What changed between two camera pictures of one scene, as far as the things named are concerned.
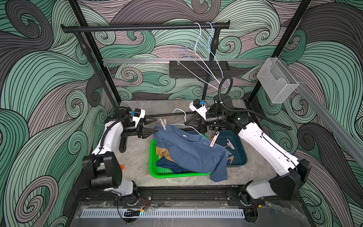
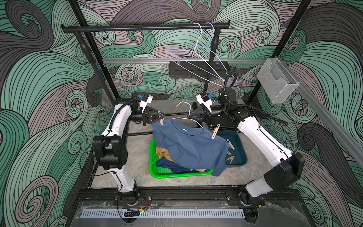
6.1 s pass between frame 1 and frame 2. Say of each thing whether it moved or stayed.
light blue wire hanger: moved
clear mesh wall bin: stayed
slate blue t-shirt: moved
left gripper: moved
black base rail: stayed
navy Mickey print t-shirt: stayed
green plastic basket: stayed
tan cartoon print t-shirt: stayed
